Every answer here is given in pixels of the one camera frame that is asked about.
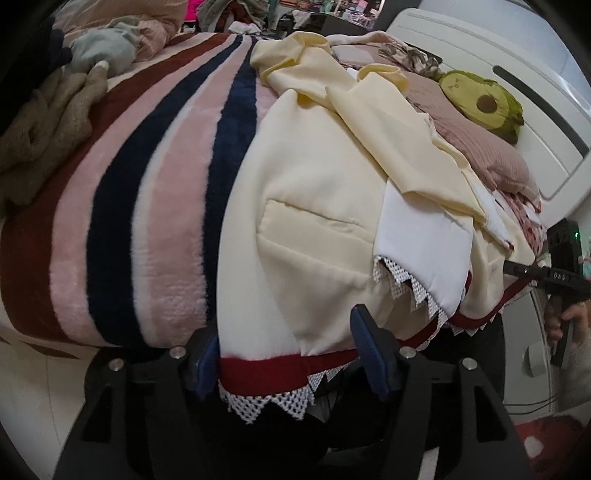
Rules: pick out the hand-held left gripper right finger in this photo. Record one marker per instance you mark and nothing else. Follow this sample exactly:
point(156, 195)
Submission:
point(369, 350)

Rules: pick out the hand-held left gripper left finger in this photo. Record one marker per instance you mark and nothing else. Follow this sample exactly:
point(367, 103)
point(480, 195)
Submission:
point(205, 369)

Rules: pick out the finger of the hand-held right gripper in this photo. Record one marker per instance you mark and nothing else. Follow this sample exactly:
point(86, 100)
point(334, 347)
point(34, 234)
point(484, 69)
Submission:
point(524, 270)

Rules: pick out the cream dress with red hem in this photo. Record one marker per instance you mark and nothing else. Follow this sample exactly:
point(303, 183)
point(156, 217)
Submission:
point(323, 194)

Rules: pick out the clothes pile on chair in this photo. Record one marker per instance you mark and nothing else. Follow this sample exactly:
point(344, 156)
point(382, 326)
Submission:
point(231, 9)

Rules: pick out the person's right hand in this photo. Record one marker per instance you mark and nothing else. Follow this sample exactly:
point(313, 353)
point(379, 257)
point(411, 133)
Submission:
point(581, 316)

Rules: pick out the avocado plush pillow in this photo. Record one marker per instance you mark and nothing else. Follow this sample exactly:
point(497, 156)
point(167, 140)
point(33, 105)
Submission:
point(480, 99)

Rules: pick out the red floor mat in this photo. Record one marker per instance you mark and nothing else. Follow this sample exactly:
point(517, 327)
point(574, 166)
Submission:
point(554, 443)

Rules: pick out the striped fleece blanket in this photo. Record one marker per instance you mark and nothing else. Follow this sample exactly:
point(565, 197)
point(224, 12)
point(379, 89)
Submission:
point(138, 184)

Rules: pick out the floral cloth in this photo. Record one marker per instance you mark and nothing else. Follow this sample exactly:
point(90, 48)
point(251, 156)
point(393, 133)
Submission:
point(415, 57)

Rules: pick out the pink white pillow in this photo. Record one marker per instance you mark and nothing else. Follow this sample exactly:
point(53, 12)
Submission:
point(355, 53)

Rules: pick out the beige knitted garment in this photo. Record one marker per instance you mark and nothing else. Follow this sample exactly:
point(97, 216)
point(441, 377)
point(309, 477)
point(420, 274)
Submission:
point(41, 138)

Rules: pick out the dark desk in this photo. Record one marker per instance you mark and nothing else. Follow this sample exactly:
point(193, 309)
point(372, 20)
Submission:
point(341, 23)

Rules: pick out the grey green garment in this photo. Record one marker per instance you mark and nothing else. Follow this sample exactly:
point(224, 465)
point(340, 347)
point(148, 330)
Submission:
point(106, 46)

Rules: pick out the rolled pink grey quilt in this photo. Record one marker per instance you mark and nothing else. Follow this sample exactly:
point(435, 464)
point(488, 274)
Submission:
point(152, 23)

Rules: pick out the dark navy knitted cloth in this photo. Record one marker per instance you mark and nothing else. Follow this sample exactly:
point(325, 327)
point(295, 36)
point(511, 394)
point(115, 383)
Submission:
point(48, 46)

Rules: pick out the pink box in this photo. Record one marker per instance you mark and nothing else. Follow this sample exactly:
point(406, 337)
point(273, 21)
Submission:
point(195, 7)

